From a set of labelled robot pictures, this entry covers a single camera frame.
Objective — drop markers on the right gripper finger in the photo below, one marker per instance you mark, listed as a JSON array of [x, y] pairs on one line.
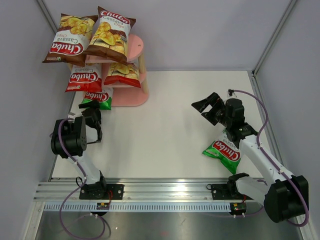
[[210, 117], [213, 100]]

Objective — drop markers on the left aluminium frame post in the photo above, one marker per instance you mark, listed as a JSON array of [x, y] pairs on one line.
[[47, 15]]

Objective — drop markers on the right aluminium frame post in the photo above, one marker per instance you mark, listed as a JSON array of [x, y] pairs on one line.
[[274, 36]]

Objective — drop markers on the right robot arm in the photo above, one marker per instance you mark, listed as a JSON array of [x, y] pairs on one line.
[[283, 195]]

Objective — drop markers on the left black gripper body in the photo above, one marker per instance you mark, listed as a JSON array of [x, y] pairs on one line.
[[98, 113]]

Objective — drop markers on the pink three-tier wooden shelf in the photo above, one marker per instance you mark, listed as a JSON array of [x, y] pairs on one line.
[[124, 95]]

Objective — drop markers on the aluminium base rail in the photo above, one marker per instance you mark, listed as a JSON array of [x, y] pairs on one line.
[[151, 196]]

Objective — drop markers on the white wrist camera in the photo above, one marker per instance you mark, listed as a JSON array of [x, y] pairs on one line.
[[72, 116], [231, 93]]

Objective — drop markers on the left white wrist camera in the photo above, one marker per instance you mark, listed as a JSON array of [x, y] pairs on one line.
[[72, 116]]

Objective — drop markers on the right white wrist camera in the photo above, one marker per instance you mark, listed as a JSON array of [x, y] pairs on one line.
[[231, 93]]

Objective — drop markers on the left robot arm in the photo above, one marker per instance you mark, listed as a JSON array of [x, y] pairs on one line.
[[69, 140]]

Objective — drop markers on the red Chuba chips bag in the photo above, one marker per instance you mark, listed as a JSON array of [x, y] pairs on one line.
[[125, 74], [85, 79]]

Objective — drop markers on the brown Chuba chips bag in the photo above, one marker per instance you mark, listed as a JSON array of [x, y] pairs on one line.
[[71, 40], [111, 37]]

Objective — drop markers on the green Chuba chips bag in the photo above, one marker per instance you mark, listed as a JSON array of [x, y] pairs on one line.
[[105, 98], [224, 150]]

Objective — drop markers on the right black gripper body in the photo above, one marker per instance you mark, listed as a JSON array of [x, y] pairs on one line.
[[221, 117]]

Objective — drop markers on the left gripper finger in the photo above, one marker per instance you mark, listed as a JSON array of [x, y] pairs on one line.
[[91, 104], [93, 135]]

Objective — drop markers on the aluminium frame post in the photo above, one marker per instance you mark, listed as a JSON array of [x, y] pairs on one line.
[[274, 36], [47, 15]]

